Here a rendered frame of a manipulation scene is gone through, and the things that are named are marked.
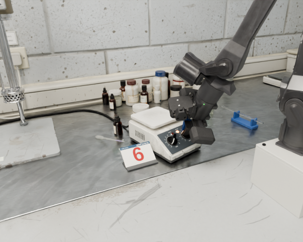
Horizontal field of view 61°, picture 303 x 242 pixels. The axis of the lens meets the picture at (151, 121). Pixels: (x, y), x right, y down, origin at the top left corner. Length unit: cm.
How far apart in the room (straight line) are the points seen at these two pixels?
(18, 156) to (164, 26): 87
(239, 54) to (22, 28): 86
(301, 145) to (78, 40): 93
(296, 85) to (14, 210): 64
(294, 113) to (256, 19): 20
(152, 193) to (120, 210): 9
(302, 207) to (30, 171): 65
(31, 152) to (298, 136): 71
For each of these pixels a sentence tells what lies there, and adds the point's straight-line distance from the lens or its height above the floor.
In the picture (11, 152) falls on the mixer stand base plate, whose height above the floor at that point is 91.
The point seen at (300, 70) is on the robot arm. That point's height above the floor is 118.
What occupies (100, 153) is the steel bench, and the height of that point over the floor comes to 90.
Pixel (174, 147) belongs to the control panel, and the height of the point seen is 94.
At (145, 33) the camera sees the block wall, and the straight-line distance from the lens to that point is 129.
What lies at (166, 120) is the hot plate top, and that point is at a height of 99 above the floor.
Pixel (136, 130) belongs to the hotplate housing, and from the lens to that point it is 80.
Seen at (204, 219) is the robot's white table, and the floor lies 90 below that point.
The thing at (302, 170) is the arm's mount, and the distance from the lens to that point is 58.
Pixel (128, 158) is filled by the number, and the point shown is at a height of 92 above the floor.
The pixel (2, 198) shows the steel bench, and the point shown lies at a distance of 71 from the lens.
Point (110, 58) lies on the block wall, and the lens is 124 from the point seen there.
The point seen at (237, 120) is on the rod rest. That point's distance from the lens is 100.
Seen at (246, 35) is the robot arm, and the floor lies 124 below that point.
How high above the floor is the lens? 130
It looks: 24 degrees down
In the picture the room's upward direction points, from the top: 1 degrees counter-clockwise
